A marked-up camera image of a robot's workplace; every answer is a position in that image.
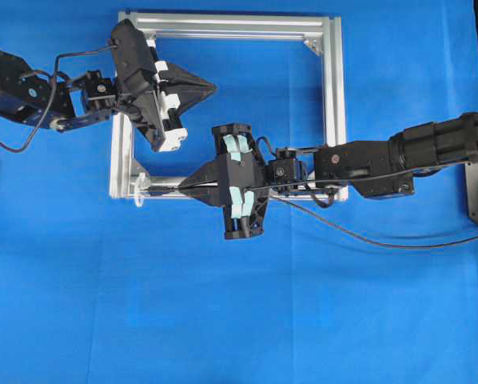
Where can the black gripper teal tape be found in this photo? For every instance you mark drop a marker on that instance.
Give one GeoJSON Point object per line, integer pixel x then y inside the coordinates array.
{"type": "Point", "coordinates": [239, 171]}

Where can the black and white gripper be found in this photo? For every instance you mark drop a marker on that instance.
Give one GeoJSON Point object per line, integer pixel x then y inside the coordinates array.
{"type": "Point", "coordinates": [151, 107]}

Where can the black image-left robot arm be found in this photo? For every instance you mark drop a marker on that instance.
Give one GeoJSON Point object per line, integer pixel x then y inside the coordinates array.
{"type": "Point", "coordinates": [56, 101]}

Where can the black image-right robot arm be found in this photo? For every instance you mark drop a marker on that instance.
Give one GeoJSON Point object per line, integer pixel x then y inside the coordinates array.
{"type": "Point", "coordinates": [375, 169]}

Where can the silver aluminium extrusion frame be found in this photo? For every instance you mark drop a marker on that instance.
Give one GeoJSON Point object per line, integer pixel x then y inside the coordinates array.
{"type": "Point", "coordinates": [322, 35]}

